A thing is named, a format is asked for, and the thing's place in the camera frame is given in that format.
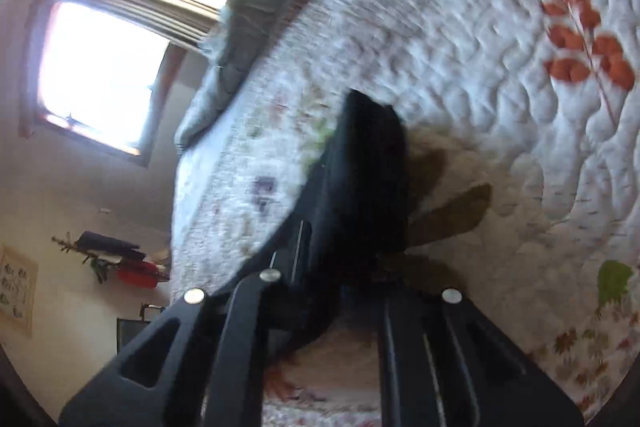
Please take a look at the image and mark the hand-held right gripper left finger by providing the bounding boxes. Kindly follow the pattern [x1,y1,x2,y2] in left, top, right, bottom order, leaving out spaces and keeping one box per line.
[59,218,323,427]

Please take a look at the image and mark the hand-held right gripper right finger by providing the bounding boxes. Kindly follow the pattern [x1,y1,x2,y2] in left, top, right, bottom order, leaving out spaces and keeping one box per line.
[376,286,587,427]

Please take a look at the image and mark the black pants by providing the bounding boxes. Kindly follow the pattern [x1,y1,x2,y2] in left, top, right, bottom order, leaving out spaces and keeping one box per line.
[280,88,417,360]

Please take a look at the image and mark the red bag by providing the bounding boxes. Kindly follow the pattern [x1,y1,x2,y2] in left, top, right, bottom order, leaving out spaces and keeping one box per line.
[116,261,171,290]

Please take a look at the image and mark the grey blanket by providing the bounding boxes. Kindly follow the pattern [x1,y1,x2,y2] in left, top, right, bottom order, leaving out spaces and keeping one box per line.
[172,0,387,154]

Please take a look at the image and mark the white floral quilt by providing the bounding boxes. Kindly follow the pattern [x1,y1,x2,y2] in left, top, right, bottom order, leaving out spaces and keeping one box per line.
[169,0,640,427]

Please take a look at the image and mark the wooden framed window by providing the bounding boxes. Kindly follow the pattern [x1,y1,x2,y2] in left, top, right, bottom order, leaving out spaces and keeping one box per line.
[19,0,222,168]

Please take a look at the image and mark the wall poster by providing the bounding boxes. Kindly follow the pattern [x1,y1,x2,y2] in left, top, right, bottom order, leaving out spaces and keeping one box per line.
[0,243,40,339]

